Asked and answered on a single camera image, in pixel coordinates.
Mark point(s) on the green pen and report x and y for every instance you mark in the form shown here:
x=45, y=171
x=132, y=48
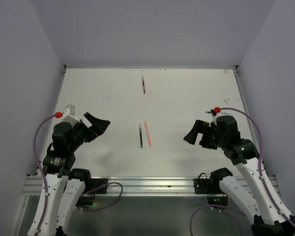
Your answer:
x=140, y=135

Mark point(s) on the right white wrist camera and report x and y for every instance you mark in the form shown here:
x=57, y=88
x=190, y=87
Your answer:
x=215, y=116

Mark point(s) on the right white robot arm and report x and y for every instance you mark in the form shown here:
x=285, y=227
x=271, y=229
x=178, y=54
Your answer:
x=263, y=207

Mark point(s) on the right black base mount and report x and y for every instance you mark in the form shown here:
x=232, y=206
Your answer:
x=204, y=185

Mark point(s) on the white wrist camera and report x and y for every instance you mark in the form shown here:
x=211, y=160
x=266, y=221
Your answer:
x=215, y=116
x=68, y=115

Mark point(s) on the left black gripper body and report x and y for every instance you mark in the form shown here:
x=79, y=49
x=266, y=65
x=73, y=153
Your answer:
x=81, y=132

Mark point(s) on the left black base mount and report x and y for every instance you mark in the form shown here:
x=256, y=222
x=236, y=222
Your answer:
x=88, y=198

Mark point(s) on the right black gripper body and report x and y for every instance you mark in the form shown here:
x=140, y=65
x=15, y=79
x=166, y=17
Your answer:
x=211, y=138

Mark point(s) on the orange pen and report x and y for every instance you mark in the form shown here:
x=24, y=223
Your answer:
x=147, y=133

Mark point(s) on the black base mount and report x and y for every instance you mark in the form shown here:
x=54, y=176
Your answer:
x=204, y=185
x=88, y=198

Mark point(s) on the red pen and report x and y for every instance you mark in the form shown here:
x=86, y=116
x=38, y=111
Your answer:
x=143, y=84

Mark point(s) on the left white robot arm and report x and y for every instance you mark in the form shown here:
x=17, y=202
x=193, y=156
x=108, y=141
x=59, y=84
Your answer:
x=62, y=184

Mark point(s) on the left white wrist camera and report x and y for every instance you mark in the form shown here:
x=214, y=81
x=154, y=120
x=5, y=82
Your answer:
x=68, y=115

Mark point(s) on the aluminium front rail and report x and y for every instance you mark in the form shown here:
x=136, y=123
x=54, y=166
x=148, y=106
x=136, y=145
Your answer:
x=145, y=187

